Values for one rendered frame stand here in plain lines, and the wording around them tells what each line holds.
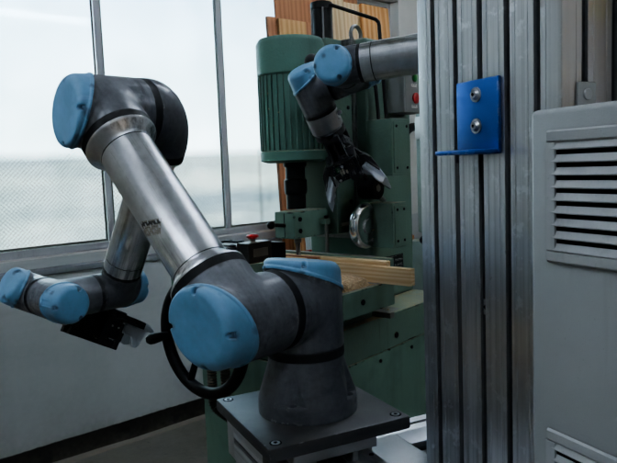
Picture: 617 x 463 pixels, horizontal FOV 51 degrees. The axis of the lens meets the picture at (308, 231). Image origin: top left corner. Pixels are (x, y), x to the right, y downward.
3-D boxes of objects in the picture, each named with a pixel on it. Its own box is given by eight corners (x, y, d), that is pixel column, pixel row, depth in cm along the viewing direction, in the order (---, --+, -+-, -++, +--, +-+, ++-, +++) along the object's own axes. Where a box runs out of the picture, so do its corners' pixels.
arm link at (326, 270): (361, 340, 99) (358, 252, 98) (301, 362, 89) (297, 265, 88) (302, 329, 107) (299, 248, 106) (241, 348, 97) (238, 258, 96)
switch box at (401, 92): (386, 114, 182) (384, 55, 180) (405, 115, 189) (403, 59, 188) (405, 112, 178) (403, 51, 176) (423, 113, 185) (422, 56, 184)
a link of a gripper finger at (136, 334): (144, 351, 150) (112, 340, 143) (154, 327, 151) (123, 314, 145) (152, 354, 148) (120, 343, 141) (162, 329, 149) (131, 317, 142)
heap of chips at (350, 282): (313, 289, 150) (312, 277, 150) (345, 281, 159) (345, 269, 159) (342, 293, 144) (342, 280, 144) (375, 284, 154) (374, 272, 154)
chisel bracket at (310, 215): (274, 243, 170) (274, 211, 169) (309, 238, 181) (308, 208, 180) (297, 245, 165) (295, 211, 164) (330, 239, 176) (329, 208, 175)
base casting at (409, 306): (199, 346, 176) (197, 313, 175) (330, 306, 220) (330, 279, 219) (330, 376, 147) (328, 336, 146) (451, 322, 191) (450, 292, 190)
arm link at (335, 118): (306, 115, 150) (338, 100, 148) (314, 131, 152) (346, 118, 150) (305, 125, 143) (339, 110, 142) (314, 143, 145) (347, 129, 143)
